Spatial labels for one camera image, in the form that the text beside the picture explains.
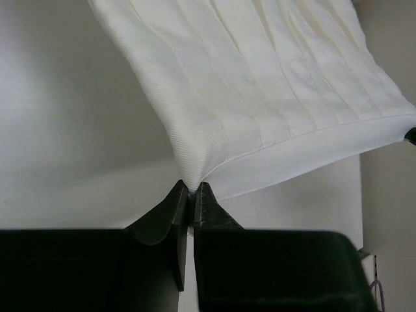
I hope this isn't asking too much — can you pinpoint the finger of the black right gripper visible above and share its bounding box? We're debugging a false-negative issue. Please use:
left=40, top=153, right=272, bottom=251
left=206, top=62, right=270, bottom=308
left=404, top=127, right=416, bottom=145

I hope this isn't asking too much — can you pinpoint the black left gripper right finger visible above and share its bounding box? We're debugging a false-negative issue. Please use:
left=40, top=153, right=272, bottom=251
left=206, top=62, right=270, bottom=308
left=193, top=183, right=378, bottom=311

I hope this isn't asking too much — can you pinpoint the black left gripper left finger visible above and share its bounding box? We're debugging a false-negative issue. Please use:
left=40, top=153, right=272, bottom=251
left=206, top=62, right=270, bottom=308
left=1, top=181, right=188, bottom=311

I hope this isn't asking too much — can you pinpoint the white pleated skirt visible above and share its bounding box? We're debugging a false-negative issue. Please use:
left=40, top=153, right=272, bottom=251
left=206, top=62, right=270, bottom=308
left=90, top=1, right=415, bottom=199

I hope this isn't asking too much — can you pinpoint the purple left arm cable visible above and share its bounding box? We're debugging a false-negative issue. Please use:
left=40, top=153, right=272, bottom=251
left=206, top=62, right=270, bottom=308
left=370, top=255, right=387, bottom=312

